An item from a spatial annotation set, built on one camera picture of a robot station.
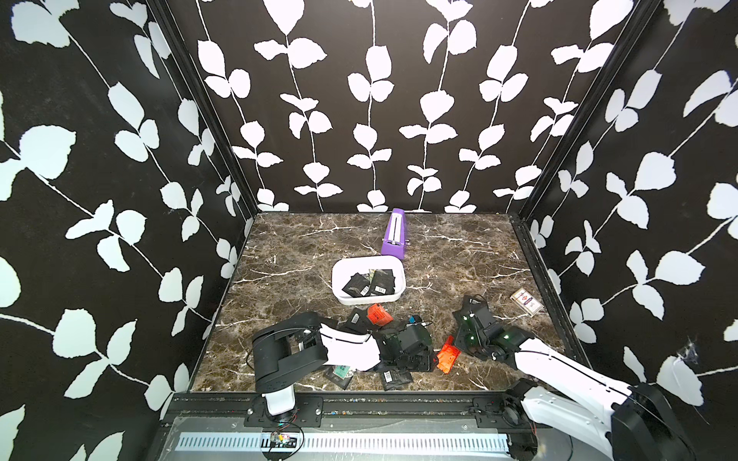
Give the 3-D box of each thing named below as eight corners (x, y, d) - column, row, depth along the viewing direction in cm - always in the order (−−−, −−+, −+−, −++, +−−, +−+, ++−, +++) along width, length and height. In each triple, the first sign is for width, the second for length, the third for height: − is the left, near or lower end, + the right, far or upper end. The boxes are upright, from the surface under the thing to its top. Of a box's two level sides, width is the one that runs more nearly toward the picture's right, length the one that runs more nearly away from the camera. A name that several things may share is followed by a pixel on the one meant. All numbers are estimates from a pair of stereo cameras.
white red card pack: (532, 318, 94) (535, 315, 92) (509, 297, 99) (511, 294, 97) (542, 309, 96) (545, 306, 94) (519, 289, 101) (521, 286, 99)
